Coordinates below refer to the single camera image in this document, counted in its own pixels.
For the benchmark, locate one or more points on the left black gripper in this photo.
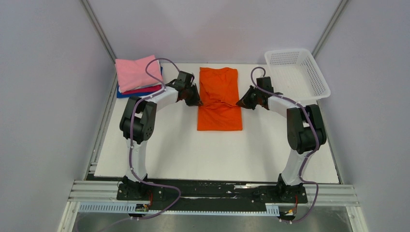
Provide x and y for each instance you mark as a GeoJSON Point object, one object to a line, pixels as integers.
{"type": "Point", "coordinates": [196, 101]}

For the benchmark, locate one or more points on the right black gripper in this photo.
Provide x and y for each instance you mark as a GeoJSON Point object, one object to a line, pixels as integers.
{"type": "Point", "coordinates": [245, 103]}

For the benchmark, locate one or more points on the orange t shirt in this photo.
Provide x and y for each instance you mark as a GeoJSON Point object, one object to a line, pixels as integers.
{"type": "Point", "coordinates": [219, 94]}

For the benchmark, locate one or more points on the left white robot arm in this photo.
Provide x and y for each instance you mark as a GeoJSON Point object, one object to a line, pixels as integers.
{"type": "Point", "coordinates": [138, 121]}

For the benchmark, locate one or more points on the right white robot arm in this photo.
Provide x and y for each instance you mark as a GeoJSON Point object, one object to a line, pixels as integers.
{"type": "Point", "coordinates": [305, 128]}

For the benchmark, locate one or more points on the folded magenta t shirt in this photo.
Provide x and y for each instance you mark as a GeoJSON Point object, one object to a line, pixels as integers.
{"type": "Point", "coordinates": [142, 90]}

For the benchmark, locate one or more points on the white plastic basket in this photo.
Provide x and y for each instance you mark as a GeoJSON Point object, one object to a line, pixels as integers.
{"type": "Point", "coordinates": [295, 73]}

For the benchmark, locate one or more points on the folded pink t shirt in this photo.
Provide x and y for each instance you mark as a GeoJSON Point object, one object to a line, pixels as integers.
{"type": "Point", "coordinates": [126, 73]}

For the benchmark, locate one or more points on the folded blue t shirt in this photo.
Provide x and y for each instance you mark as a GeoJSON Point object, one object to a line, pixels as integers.
{"type": "Point", "coordinates": [124, 96]}

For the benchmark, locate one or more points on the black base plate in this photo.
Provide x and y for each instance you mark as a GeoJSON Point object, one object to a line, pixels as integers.
{"type": "Point", "coordinates": [214, 195]}

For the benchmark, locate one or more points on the white slotted cable duct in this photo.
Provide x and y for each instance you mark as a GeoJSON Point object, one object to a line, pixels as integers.
{"type": "Point", "coordinates": [134, 208]}

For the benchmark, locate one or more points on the aluminium frame rail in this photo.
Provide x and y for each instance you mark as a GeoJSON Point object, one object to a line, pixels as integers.
{"type": "Point", "coordinates": [106, 191]}

